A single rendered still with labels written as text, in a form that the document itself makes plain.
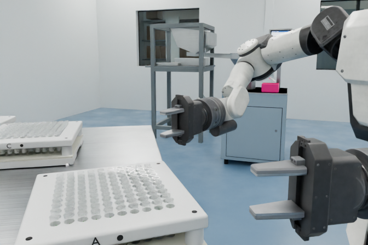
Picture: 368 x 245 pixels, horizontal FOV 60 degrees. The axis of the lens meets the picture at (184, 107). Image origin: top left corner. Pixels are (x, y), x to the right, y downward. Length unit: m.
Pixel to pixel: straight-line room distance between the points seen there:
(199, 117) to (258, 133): 2.41
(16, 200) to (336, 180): 0.59
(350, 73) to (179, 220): 0.52
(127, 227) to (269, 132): 2.81
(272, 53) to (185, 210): 0.70
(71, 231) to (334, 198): 0.32
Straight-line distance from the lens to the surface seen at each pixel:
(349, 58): 0.81
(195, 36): 4.07
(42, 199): 0.55
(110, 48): 6.81
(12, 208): 0.72
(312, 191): 0.41
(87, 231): 0.45
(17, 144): 0.92
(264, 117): 3.16
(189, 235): 0.48
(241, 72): 1.04
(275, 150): 3.23
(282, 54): 1.05
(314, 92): 5.88
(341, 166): 0.42
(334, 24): 0.93
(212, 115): 0.83
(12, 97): 5.26
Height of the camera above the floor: 1.12
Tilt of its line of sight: 9 degrees down
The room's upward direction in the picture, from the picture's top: straight up
